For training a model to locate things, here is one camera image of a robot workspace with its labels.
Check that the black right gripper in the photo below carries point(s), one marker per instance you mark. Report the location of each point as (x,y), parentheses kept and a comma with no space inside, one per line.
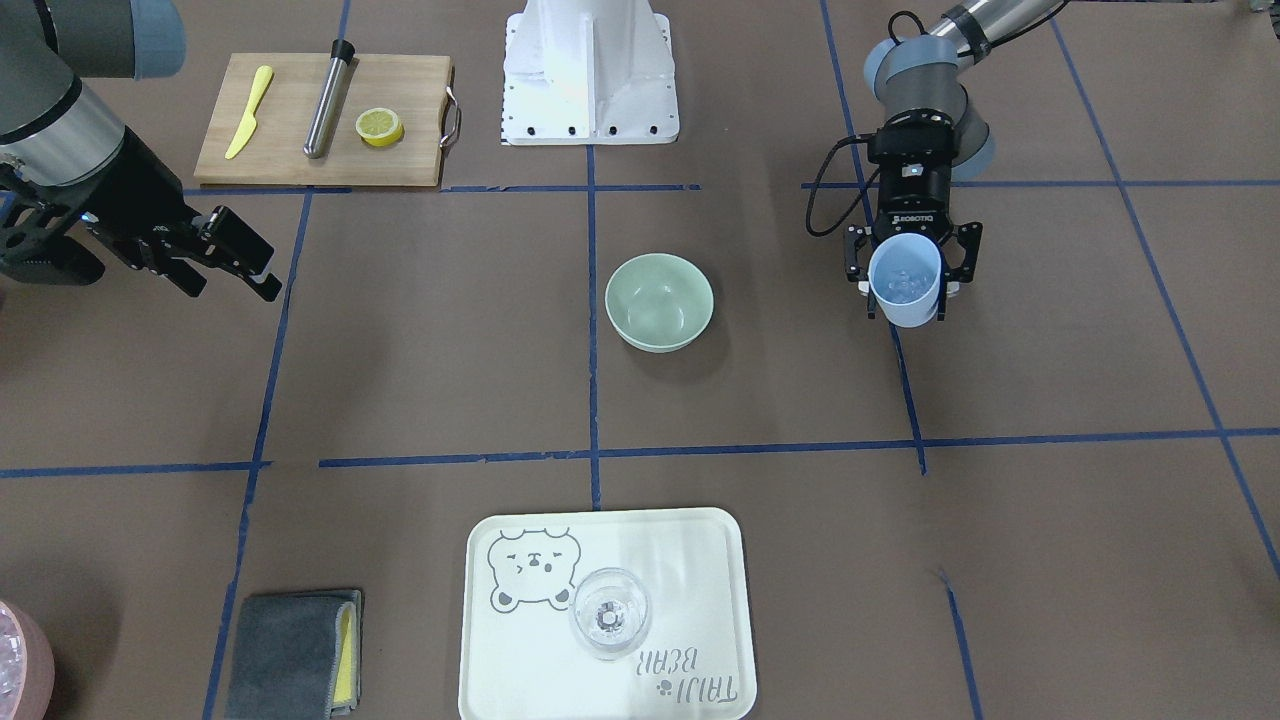
(140,200)

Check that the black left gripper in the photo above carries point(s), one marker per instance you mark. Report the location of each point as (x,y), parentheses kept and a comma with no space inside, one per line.
(912,198)

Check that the light blue cup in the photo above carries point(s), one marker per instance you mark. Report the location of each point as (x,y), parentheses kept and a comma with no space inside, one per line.
(908,250)

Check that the green bowl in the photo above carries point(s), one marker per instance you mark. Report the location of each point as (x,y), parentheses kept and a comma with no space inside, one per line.
(659,302)

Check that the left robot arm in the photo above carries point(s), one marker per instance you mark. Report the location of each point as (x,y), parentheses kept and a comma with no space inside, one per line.
(918,78)

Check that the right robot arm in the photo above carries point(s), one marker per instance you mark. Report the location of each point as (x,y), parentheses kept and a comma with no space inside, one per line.
(69,160)

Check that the pink bowl with ice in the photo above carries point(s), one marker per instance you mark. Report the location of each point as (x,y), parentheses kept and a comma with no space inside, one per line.
(27,665)

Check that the yellow plastic knife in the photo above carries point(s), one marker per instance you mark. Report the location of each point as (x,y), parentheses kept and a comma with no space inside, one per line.
(248,122)

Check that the half lemon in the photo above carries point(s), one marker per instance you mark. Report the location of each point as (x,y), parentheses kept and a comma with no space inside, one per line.
(379,127)

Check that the steel muddler black tip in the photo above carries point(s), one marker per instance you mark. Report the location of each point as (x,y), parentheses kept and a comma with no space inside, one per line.
(327,109)

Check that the wooden cutting board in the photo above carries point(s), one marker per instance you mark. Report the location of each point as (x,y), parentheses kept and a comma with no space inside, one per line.
(412,85)

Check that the grey folded cloth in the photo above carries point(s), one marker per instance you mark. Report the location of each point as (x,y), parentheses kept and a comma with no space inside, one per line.
(297,656)

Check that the clear wine glass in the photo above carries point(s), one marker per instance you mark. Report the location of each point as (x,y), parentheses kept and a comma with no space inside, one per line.
(610,613)

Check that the white bear tray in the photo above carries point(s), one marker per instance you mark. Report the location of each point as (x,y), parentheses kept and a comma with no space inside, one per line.
(520,658)

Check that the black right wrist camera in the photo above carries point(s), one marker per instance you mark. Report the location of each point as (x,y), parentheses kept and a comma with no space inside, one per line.
(35,242)

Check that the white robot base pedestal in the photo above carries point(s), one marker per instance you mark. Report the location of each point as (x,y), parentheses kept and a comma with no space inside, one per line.
(589,73)

